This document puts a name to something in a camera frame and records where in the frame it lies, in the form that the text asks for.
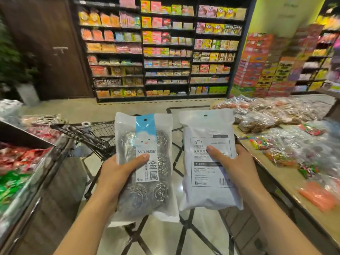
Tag person's right hand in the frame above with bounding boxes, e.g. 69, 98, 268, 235
206, 145, 262, 201

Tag person's left hand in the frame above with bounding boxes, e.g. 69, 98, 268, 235
97, 153, 151, 208

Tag person's left forearm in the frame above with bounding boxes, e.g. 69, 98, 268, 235
53, 192, 120, 255

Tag person's right forearm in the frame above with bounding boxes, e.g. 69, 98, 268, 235
242, 187, 323, 255

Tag wooden glass-edged display counter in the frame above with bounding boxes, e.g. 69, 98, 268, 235
220, 95, 340, 255

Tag pile of clear nut bags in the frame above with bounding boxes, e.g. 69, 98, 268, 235
212, 95, 333, 135

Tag wooden acrylic-bin snack stand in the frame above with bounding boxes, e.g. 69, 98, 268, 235
0, 99, 88, 255

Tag pile of red stick snacks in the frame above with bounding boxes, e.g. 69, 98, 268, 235
25, 126, 63, 144

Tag pile of red candy packets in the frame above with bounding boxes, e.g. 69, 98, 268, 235
0, 142, 52, 176

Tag black biscuit shelving unit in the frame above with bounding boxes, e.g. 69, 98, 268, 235
69, 0, 257, 104

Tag stack of red cartons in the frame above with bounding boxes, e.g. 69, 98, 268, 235
230, 23, 324, 98

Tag dark wooden table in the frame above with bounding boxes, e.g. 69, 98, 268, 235
316, 87, 340, 123

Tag white plant pot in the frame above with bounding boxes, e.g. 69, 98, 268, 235
15, 83, 40, 107

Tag brown wooden door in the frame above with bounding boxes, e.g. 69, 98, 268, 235
0, 0, 93, 101

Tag rows of yellow pink packets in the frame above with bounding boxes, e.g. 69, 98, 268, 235
293, 5, 340, 92

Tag black snack packet shelving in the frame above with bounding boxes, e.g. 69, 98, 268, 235
291, 0, 340, 93

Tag rows of biscuit boxes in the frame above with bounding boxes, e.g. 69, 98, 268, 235
78, 0, 248, 98

